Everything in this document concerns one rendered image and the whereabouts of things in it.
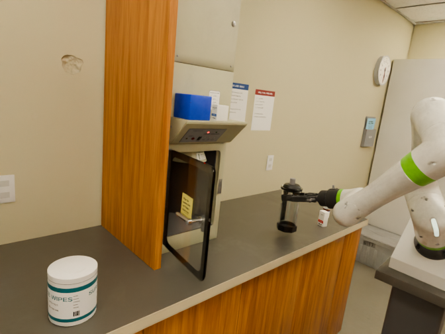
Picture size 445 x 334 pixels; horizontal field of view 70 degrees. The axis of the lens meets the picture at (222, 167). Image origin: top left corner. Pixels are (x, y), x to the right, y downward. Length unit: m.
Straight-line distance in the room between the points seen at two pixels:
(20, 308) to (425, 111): 1.39
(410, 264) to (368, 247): 2.20
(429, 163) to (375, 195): 0.22
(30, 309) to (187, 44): 1.01
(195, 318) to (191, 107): 0.76
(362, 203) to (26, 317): 1.14
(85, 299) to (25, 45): 0.96
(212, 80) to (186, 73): 0.13
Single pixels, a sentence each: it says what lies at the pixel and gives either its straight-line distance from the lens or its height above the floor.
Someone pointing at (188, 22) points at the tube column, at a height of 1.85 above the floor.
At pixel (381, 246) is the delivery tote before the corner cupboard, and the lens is 3.75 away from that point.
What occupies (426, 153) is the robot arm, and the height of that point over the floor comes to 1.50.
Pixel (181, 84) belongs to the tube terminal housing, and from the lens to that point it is 1.26.
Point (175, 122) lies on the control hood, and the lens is 1.19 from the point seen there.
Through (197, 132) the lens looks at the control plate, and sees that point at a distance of 1.22.
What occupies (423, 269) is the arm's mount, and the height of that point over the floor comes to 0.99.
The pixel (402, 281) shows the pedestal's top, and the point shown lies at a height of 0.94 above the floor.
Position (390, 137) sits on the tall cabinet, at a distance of 4.02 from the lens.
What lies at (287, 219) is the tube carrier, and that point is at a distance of 1.65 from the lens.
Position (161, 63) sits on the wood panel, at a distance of 1.14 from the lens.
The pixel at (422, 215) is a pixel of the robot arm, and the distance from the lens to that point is 1.45.
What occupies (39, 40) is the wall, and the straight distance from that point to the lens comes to 1.51.
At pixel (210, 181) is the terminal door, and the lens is 1.00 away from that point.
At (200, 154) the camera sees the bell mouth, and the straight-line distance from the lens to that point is 1.39.
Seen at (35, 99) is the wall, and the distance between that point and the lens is 1.50.
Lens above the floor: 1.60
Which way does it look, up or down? 12 degrees down
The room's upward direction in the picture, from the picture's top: 6 degrees clockwise
